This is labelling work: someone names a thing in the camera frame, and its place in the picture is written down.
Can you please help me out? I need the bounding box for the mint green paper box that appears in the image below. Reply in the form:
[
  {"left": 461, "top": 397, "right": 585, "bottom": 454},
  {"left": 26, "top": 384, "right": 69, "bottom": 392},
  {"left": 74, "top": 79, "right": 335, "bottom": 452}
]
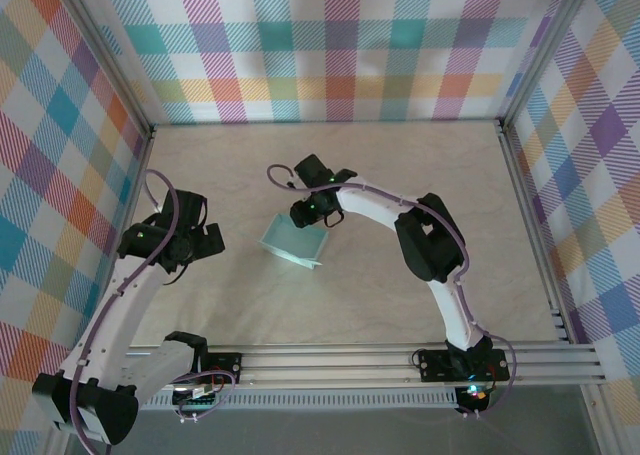
[{"left": 257, "top": 213, "right": 330, "bottom": 272}]

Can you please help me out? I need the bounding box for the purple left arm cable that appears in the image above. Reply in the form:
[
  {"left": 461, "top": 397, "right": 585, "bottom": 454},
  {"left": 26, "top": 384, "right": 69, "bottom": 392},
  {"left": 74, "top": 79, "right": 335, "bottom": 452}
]
[{"left": 69, "top": 168, "right": 239, "bottom": 451}]

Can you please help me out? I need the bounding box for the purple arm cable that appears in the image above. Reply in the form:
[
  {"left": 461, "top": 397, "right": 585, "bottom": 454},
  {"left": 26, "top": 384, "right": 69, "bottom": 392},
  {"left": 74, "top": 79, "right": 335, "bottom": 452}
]
[
  {"left": 69, "top": 168, "right": 239, "bottom": 451},
  {"left": 266, "top": 162, "right": 519, "bottom": 421}
]

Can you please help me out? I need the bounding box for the aluminium side rail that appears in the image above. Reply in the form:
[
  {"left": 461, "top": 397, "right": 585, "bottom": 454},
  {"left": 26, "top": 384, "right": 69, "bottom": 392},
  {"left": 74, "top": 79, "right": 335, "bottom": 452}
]
[
  {"left": 497, "top": 119, "right": 575, "bottom": 345},
  {"left": 87, "top": 124, "right": 157, "bottom": 351}
]

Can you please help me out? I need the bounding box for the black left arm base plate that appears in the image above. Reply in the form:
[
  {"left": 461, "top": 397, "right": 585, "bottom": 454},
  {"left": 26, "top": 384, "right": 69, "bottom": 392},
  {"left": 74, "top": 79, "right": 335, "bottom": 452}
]
[{"left": 198, "top": 350, "right": 245, "bottom": 387}]

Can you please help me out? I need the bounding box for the aluminium frame rail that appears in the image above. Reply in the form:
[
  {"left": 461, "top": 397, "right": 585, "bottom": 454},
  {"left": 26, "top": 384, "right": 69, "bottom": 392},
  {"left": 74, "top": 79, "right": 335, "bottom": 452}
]
[{"left": 54, "top": 342, "right": 606, "bottom": 391}]

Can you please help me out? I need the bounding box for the aluminium corner post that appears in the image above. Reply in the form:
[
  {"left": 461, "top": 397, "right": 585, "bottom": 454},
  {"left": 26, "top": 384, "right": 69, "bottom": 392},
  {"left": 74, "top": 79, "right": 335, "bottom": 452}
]
[
  {"left": 497, "top": 0, "right": 596, "bottom": 132},
  {"left": 54, "top": 0, "right": 157, "bottom": 141}
]

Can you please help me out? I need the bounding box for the slotted grey cable duct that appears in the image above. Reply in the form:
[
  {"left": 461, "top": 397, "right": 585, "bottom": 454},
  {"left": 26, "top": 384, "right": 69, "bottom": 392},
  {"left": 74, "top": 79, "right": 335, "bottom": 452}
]
[{"left": 134, "top": 393, "right": 459, "bottom": 410}]

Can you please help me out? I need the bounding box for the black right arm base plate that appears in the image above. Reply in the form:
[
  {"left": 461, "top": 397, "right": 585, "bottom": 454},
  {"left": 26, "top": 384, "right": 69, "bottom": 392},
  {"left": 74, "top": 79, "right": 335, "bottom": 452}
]
[{"left": 417, "top": 345, "right": 511, "bottom": 384}]

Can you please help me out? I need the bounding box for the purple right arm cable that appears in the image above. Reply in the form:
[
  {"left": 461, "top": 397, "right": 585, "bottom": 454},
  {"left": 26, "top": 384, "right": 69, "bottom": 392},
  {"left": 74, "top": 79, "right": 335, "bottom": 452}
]
[{"left": 266, "top": 162, "right": 519, "bottom": 421}]

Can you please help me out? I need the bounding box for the aluminium frame leg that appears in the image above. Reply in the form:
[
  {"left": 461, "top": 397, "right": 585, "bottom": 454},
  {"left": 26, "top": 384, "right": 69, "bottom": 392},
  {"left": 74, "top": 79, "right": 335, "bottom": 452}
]
[{"left": 582, "top": 384, "right": 620, "bottom": 455}]

